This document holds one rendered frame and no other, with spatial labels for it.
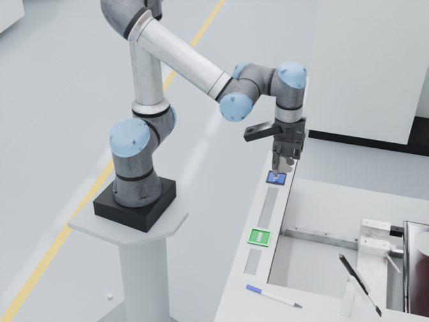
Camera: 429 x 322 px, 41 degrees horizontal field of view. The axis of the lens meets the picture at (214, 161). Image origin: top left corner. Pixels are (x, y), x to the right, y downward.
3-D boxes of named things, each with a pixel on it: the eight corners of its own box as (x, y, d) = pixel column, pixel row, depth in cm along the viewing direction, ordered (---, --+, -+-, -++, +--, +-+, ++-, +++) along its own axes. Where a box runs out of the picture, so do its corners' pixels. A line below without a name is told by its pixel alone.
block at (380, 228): (388, 229, 165) (390, 222, 163) (388, 237, 162) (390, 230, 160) (360, 224, 166) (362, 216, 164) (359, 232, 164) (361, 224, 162)
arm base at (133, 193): (105, 202, 172) (99, 176, 167) (126, 174, 184) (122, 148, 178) (150, 211, 168) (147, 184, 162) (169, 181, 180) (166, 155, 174)
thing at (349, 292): (366, 309, 131) (376, 269, 123) (365, 322, 128) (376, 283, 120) (339, 303, 132) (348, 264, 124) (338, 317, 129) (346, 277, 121)
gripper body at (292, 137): (299, 163, 160) (304, 127, 152) (269, 158, 161) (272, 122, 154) (302, 147, 166) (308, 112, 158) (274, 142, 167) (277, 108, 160)
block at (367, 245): (387, 248, 158) (390, 241, 157) (387, 257, 156) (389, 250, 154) (359, 243, 160) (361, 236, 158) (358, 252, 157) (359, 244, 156)
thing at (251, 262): (293, 188, 188) (298, 154, 180) (262, 321, 146) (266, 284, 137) (265, 183, 190) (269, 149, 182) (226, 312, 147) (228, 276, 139)
